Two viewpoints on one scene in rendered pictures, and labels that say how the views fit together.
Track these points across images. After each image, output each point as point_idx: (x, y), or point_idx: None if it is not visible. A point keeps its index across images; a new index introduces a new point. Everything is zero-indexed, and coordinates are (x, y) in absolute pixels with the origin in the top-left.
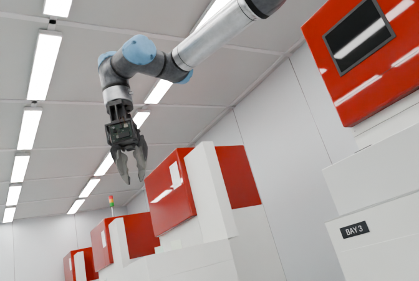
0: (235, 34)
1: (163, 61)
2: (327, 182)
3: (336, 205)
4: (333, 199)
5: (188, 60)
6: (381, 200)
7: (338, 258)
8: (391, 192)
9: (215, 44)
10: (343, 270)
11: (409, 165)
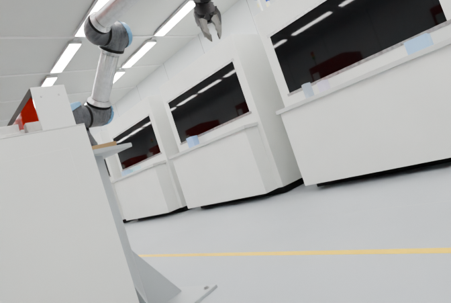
0: (113, 19)
1: None
2: (67, 97)
3: (74, 119)
4: (72, 113)
5: None
6: None
7: (94, 158)
8: None
9: (124, 13)
10: (98, 170)
11: None
